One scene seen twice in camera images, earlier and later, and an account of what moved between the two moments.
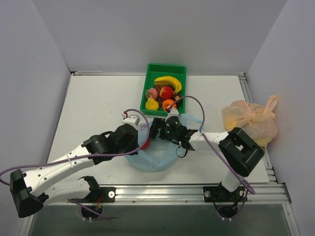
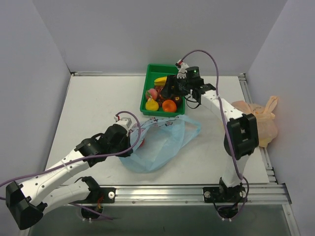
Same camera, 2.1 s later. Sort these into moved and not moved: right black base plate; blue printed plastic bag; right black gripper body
Moved: right black gripper body
Not moved: right black base plate; blue printed plastic bag
